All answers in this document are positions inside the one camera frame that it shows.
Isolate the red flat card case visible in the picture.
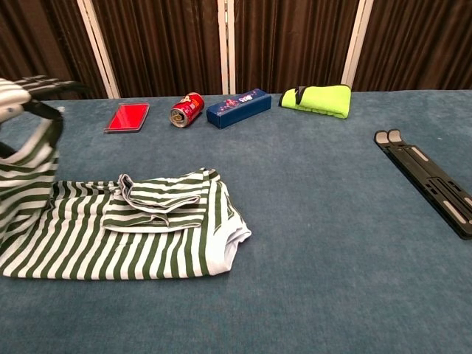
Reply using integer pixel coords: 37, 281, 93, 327
104, 103, 151, 134

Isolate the red soda can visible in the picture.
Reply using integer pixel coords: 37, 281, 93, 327
170, 91, 206, 129

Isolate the green folded cloth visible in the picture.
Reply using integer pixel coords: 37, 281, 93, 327
278, 83, 352, 119

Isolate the blue rectangular box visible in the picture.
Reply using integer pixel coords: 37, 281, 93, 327
206, 87, 273, 130

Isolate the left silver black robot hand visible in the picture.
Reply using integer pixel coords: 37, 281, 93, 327
0, 75, 91, 148

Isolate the green white striped shirt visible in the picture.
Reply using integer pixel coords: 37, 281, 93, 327
0, 117, 253, 281

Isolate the black folding laptop stand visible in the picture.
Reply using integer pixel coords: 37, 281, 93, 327
373, 128, 472, 240

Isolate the white partition post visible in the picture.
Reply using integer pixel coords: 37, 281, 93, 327
76, 0, 121, 99
217, 0, 237, 95
340, 0, 374, 89

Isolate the dark brown curtain panel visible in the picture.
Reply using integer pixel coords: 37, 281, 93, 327
91, 0, 224, 99
353, 0, 472, 91
234, 0, 361, 95
0, 0, 108, 106

